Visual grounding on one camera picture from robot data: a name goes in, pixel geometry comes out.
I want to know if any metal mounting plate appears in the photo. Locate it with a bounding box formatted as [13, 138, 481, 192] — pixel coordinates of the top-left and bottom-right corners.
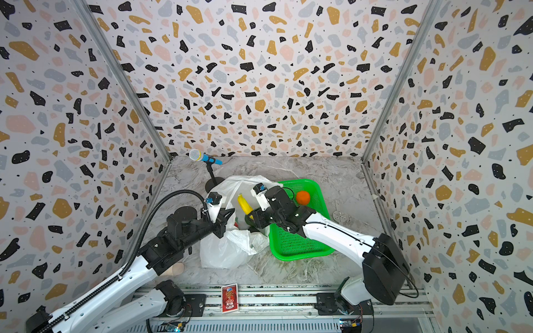
[332, 211, 351, 225]

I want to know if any green circuit board left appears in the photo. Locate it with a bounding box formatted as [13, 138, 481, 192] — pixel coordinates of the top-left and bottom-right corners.
[160, 321, 186, 333]

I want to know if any circuit board right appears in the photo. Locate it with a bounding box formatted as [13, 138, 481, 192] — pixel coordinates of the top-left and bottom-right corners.
[340, 319, 362, 333]

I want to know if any green plastic perforated basket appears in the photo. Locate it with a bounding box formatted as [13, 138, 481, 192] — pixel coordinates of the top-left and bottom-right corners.
[269, 179, 335, 262]

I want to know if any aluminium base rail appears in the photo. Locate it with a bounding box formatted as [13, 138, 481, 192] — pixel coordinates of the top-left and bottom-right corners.
[124, 284, 434, 333]

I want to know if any aluminium corner post right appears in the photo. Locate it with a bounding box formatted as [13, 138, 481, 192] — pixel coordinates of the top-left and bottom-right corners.
[361, 0, 444, 163]

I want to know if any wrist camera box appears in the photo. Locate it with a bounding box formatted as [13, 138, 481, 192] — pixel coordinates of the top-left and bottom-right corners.
[205, 191, 223, 223]
[251, 183, 270, 211]

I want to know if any black corrugated cable conduit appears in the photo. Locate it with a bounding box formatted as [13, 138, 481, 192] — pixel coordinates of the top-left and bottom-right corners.
[41, 189, 208, 333]

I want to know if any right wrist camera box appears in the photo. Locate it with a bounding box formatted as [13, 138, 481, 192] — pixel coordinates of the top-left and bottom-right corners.
[251, 183, 270, 211]

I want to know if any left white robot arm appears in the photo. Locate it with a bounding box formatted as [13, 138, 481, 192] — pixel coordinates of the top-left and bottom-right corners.
[25, 207, 235, 332]

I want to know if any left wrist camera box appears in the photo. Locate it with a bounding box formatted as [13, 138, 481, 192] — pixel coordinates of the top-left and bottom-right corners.
[205, 191, 223, 223]

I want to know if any red playing card box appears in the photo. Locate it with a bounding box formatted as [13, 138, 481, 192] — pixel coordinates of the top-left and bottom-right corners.
[222, 284, 239, 314]

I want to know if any aluminium corner post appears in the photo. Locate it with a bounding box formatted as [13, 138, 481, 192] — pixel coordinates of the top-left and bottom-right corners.
[68, 0, 172, 163]
[361, 0, 444, 163]

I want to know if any orange tangerine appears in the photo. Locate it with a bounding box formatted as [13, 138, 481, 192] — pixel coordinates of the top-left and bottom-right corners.
[296, 191, 311, 205]

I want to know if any white plastic bag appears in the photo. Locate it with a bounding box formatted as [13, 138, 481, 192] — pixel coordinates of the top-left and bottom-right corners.
[200, 176, 282, 269]

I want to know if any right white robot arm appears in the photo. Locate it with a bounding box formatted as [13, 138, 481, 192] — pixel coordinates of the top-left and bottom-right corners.
[247, 183, 409, 312]

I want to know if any aluminium corner post left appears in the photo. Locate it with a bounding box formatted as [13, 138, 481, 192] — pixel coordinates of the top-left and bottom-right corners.
[68, 0, 172, 163]

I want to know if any blue microphone on stand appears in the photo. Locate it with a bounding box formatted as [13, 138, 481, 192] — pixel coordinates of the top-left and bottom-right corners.
[189, 149, 225, 193]

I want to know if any yellow banana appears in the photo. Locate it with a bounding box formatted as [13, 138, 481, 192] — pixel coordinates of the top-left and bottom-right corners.
[237, 194, 253, 221]

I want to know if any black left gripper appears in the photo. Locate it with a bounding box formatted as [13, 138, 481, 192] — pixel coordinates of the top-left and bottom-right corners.
[179, 206, 236, 253]

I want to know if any beige wooden peg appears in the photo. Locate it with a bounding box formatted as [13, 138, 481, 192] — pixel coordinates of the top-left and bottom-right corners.
[160, 262, 185, 277]

